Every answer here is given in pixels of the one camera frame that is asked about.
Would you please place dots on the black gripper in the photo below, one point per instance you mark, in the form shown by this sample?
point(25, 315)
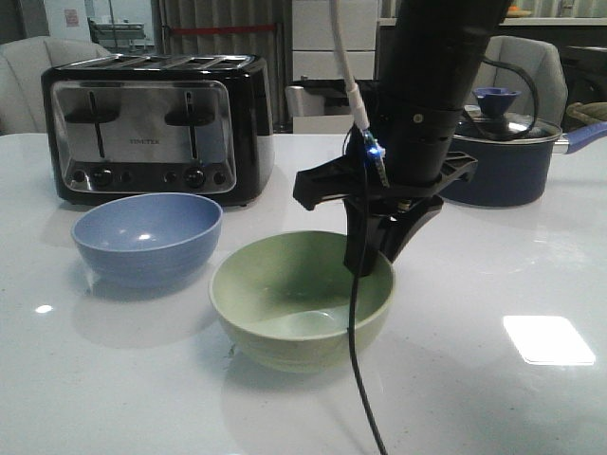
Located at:
point(383, 214)

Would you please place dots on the green bowl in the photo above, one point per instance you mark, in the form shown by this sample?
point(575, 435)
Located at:
point(284, 301)

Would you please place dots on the blue bowl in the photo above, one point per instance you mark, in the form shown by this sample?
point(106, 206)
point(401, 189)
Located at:
point(149, 240)

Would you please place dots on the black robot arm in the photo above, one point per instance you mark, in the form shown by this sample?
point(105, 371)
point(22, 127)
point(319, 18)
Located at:
point(414, 109)

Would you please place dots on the dark blue saucepan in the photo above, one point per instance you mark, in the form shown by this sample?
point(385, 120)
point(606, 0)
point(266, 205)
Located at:
point(514, 172)

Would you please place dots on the glass pot lid blue knob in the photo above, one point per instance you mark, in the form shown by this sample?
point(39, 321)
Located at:
point(490, 118)

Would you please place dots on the white cabinet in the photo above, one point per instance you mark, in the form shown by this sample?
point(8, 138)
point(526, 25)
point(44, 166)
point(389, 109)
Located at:
point(313, 59)

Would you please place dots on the black chrome four-slot toaster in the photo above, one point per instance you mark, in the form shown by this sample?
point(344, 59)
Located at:
point(123, 125)

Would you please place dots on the grey armchair right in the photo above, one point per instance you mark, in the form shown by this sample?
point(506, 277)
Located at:
point(540, 61)

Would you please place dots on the grey armchair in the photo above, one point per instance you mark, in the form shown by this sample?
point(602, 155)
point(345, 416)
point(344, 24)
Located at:
point(540, 61)
point(22, 64)

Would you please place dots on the grey armchair left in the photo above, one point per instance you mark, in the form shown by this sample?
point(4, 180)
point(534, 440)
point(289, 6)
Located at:
point(22, 64)

